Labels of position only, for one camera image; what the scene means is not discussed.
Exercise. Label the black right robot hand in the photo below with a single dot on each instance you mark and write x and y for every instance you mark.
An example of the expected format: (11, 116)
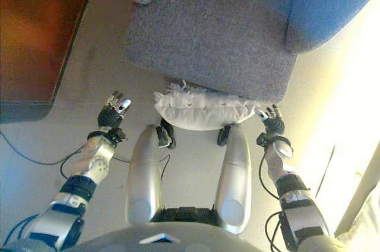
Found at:
(274, 124)

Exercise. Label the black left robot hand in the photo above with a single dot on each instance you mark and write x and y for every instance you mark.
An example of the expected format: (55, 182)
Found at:
(110, 116)

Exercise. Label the cream fringed cushion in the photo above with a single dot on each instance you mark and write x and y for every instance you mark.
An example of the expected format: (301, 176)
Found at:
(205, 113)

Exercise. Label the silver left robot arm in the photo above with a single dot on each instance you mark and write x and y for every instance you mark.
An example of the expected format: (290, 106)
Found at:
(74, 192)

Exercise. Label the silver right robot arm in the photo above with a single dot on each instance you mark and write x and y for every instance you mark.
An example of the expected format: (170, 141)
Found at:
(297, 201)

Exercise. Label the grey fabric armchair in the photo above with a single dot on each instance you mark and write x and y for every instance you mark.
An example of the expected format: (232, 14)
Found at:
(213, 35)

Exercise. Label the brown wooden cabinet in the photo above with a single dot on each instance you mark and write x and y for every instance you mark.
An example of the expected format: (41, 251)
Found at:
(35, 32)

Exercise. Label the white cloth pile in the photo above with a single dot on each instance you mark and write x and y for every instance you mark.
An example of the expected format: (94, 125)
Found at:
(362, 222)

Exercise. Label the grey robot torso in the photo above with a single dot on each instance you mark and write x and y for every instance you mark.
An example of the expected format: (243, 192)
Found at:
(166, 237)

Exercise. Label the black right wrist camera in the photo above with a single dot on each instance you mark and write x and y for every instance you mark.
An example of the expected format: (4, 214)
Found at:
(262, 139)

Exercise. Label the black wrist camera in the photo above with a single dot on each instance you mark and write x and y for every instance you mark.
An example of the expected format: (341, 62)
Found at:
(262, 139)
(118, 136)

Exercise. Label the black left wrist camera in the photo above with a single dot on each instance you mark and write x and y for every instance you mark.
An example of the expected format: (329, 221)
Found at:
(118, 136)

